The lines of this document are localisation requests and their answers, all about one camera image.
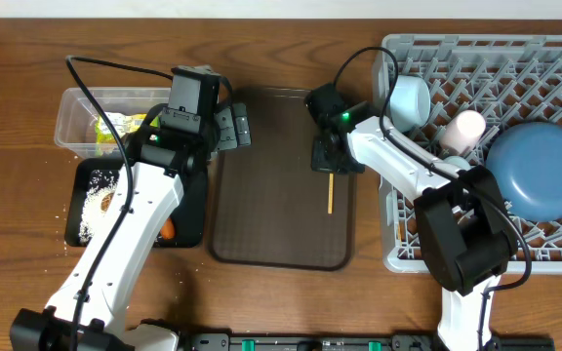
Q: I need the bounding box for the dark blue plate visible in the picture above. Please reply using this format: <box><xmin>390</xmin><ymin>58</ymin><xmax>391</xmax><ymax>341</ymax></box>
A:
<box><xmin>485</xmin><ymin>122</ymin><xmax>562</xmax><ymax>221</ymax></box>

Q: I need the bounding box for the black plastic tray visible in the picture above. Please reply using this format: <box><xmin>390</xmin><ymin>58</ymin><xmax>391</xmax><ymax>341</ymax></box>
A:
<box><xmin>64</xmin><ymin>158</ymin><xmax>208</xmax><ymax>248</ymax></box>

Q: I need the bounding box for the brown serving tray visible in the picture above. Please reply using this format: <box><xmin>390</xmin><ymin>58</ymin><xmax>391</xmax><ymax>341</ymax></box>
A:
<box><xmin>208</xmin><ymin>88</ymin><xmax>356</xmax><ymax>271</ymax></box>

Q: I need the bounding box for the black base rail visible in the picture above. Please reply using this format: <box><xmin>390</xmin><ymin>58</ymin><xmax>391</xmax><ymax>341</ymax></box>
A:
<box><xmin>124</xmin><ymin>321</ymin><xmax>555</xmax><ymax>351</ymax></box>

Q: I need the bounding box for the light blue cup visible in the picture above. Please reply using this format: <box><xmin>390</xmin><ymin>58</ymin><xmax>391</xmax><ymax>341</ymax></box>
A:
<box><xmin>444</xmin><ymin>156</ymin><xmax>471</xmax><ymax>171</ymax></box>

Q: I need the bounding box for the brown mushroom piece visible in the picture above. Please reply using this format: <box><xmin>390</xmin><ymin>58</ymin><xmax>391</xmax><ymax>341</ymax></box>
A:
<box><xmin>100</xmin><ymin>192</ymin><xmax>114</xmax><ymax>213</ymax></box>

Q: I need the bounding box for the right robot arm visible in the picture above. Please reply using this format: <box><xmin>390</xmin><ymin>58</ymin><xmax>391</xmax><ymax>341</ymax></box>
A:
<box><xmin>304</xmin><ymin>83</ymin><xmax>517</xmax><ymax>350</ymax></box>

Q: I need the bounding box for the light blue bowl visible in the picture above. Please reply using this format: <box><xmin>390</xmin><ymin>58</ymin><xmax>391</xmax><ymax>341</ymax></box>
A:
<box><xmin>388</xmin><ymin>76</ymin><xmax>431</xmax><ymax>133</ymax></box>

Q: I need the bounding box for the clear plastic bin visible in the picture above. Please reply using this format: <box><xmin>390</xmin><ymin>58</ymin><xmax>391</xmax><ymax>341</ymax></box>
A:
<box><xmin>54</xmin><ymin>87</ymin><xmax>221</xmax><ymax>162</ymax></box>

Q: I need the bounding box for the yellow green snack wrapper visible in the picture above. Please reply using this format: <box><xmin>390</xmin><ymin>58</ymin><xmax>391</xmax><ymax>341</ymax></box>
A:
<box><xmin>94</xmin><ymin>112</ymin><xmax>146</xmax><ymax>156</ymax></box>

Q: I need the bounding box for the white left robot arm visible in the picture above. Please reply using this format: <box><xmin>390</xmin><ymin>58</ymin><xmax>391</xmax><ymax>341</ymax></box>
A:
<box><xmin>10</xmin><ymin>65</ymin><xmax>243</xmax><ymax>350</ymax></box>

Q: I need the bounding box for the grey dishwasher rack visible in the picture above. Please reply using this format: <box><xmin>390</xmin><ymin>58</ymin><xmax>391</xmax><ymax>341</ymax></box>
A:
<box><xmin>379</xmin><ymin>34</ymin><xmax>562</xmax><ymax>275</ymax></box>

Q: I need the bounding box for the orange carrot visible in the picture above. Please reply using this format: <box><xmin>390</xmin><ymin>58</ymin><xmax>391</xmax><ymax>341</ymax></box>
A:
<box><xmin>160</xmin><ymin>218</ymin><xmax>176</xmax><ymax>241</ymax></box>

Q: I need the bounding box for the pile of white rice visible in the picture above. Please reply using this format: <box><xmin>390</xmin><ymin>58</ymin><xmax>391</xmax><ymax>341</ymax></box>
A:
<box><xmin>78</xmin><ymin>170</ymin><xmax>119</xmax><ymax>246</ymax></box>

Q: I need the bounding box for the pink cup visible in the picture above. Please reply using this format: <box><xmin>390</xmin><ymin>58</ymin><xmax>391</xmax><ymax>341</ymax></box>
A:
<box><xmin>439</xmin><ymin>110</ymin><xmax>486</xmax><ymax>156</ymax></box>

